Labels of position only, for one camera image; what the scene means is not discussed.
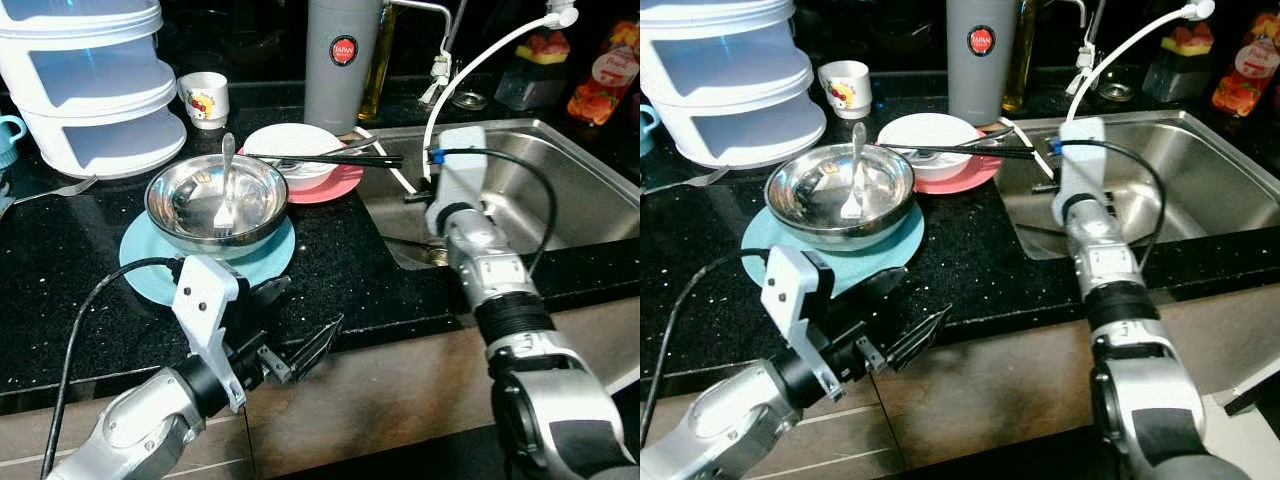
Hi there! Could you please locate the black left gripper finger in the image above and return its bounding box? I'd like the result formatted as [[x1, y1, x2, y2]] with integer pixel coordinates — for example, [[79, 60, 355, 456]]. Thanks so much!
[[860, 265, 914, 307], [884, 304, 953, 375], [285, 313, 345, 385], [255, 274, 295, 313]]

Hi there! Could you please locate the stainless steel bowl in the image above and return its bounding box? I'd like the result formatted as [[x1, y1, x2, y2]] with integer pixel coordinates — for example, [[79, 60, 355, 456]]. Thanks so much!
[[145, 153, 291, 259], [764, 143, 916, 251]]

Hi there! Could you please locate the pink plate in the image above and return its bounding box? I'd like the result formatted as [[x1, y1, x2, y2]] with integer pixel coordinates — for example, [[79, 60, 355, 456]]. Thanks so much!
[[880, 140, 1004, 196], [237, 148, 365, 206]]

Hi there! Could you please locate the grey cabinet door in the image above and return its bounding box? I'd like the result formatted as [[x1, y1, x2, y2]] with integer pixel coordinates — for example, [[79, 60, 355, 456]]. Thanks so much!
[[243, 297, 641, 480], [875, 285, 1280, 471]]

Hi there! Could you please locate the light blue plate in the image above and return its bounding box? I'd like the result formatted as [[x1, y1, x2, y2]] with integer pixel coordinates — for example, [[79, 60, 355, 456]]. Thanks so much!
[[118, 210, 297, 307], [740, 205, 926, 301]]

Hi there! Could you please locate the grey thermos flask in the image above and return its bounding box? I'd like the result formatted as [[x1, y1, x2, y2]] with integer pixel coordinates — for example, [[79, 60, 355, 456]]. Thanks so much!
[[303, 0, 384, 136], [944, 0, 1023, 128]]

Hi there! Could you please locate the yellow oil bottle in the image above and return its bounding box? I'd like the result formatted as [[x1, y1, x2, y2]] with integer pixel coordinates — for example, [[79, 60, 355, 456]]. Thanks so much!
[[360, 0, 397, 123], [1000, 0, 1038, 113]]

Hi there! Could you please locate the chrome faucet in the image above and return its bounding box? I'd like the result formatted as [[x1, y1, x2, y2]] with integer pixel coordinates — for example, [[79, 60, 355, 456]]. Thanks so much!
[[385, 0, 471, 106], [1030, 0, 1111, 96]]

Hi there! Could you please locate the white bowl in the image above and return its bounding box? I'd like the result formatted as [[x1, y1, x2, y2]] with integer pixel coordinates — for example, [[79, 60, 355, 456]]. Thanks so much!
[[243, 123, 344, 193], [877, 112, 976, 183]]

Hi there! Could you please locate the black floor mat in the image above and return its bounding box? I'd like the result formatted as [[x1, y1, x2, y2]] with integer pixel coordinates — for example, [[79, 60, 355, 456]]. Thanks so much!
[[285, 430, 501, 480], [900, 430, 1111, 480]]

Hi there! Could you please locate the dark fruit print container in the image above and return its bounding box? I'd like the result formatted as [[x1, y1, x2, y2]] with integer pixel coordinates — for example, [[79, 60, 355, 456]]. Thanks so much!
[[494, 30, 573, 111], [1142, 22, 1216, 101]]

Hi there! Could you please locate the stainless steel sink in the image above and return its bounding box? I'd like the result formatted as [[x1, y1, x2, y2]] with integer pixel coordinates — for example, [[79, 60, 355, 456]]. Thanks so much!
[[990, 108, 1280, 263], [345, 118, 641, 271]]

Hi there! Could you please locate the white printed mug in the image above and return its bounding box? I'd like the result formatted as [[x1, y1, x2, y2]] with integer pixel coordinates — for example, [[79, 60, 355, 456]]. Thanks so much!
[[177, 71, 231, 131], [817, 60, 873, 121]]

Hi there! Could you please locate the silver table fork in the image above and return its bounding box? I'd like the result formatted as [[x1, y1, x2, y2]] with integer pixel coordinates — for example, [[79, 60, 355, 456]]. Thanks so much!
[[640, 165, 731, 196], [0, 176, 100, 219]]

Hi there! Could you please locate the orange fruit print bottle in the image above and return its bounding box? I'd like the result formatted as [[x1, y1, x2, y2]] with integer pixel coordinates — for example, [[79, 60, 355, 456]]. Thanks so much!
[[566, 20, 641, 127], [1212, 10, 1280, 119]]

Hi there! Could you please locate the white tiered food container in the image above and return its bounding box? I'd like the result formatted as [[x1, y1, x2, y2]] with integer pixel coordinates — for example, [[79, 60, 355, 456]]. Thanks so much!
[[640, 0, 829, 171], [0, 0, 189, 181]]

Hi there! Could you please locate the dark furniture base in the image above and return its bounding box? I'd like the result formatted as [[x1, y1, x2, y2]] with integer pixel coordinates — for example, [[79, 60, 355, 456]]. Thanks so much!
[[1222, 378, 1280, 417]]

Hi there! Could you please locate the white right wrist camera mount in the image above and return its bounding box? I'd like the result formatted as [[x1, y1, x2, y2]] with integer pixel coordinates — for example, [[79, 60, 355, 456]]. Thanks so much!
[[1050, 117, 1109, 226], [430, 126, 488, 213]]

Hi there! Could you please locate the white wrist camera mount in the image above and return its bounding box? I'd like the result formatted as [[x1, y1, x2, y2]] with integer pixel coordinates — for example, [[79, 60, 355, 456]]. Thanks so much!
[[171, 256, 248, 413], [1050, 117, 1109, 226], [430, 126, 488, 213], [760, 246, 839, 403]]

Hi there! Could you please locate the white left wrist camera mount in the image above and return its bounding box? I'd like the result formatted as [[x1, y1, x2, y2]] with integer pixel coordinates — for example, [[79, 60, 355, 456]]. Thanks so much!
[[760, 246, 839, 403], [171, 256, 248, 413]]

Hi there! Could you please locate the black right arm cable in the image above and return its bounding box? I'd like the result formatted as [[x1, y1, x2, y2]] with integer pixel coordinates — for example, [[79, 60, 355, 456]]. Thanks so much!
[[1048, 138, 1169, 271], [426, 146, 557, 279]]

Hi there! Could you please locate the white flexible hose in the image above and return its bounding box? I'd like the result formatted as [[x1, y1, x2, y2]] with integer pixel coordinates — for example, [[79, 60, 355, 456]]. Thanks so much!
[[995, 0, 1217, 186], [353, 5, 581, 198]]

